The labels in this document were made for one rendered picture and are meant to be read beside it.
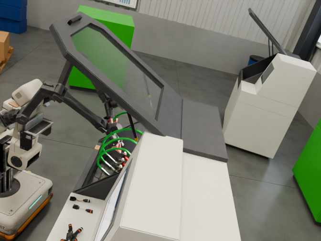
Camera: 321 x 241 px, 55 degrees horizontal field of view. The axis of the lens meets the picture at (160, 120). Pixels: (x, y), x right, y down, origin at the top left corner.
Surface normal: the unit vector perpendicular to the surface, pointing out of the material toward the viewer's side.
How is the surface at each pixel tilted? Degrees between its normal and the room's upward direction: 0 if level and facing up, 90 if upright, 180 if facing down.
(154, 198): 0
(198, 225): 0
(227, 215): 0
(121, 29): 90
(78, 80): 90
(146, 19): 90
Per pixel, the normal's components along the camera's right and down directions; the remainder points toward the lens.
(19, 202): 0.23, -0.86
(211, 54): 0.00, 0.47
